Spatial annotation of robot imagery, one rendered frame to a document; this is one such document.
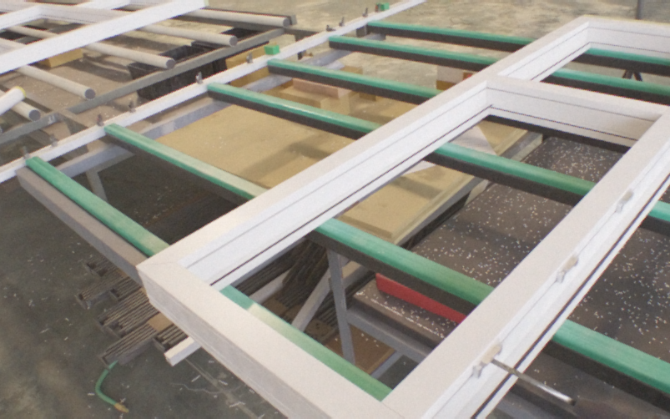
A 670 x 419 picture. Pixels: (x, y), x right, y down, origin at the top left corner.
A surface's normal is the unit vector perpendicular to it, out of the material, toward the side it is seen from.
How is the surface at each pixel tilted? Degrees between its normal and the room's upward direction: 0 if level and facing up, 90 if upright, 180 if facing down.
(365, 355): 0
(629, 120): 90
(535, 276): 0
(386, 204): 0
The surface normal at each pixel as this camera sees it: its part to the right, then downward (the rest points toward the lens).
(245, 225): 0.71, 0.30
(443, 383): -0.12, -0.84
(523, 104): -0.69, 0.45
